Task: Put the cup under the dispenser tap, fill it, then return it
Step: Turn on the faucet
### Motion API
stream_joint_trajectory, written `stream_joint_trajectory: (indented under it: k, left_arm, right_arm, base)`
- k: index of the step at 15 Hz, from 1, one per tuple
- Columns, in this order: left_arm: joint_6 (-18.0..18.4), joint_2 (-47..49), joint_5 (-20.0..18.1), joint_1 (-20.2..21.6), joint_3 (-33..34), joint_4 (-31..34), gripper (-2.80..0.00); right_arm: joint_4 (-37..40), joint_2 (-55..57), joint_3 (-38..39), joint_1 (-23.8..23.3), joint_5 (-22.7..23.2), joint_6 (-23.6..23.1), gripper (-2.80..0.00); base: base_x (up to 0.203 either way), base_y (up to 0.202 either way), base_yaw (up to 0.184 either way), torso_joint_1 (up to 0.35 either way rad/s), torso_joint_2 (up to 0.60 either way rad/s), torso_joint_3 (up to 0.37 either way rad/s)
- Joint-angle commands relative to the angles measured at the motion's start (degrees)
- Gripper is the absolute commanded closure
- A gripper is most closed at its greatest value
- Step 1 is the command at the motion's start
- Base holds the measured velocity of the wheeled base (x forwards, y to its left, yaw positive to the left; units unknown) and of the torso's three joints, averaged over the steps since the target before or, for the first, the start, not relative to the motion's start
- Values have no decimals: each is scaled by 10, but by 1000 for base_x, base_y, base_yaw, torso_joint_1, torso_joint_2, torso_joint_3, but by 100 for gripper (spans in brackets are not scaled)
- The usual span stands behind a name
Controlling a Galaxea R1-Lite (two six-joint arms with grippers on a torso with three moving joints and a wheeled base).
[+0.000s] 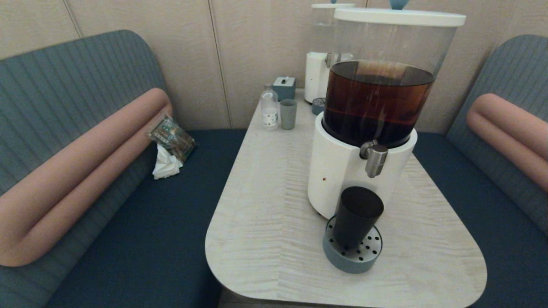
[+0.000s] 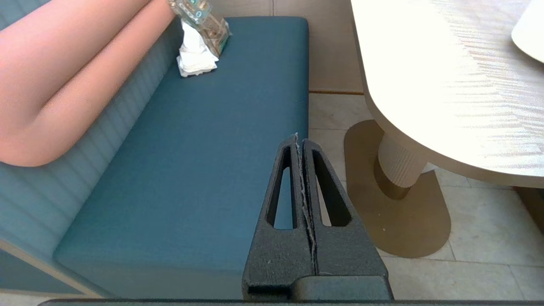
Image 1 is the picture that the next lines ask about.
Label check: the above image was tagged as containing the silver metal dispenser tap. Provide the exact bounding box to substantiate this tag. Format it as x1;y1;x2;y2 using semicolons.
360;140;389;179

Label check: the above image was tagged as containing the black plastic cup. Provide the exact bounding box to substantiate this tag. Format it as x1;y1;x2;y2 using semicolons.
334;186;384;250

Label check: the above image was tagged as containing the grey blue cup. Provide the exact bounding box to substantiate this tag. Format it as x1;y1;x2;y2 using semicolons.
280;99;298;130

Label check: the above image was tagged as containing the clear plastic water bottle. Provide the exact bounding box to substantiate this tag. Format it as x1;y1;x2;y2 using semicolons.
261;83;280;131

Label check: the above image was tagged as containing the blue tissue box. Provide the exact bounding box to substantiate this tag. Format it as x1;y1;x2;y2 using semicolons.
273;76;297;102

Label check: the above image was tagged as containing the large tea drink dispenser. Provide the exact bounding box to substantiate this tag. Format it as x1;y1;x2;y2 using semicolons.
307;18;459;221

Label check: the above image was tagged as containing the empty clear drink dispenser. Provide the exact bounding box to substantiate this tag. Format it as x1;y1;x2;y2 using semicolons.
304;8;354;104

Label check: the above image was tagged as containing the green snack packet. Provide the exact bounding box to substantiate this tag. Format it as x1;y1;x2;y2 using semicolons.
147;115;197;163

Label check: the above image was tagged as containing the crumpled white tissue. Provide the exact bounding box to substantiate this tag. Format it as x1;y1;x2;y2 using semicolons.
152;142;184;180

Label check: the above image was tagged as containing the pink bolster cushion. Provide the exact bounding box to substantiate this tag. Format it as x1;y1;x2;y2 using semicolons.
0;88;173;268
466;93;548;192

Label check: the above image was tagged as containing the blue grey ribbed sofa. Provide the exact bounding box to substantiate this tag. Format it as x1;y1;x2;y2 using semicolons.
413;34;548;308
0;29;249;308

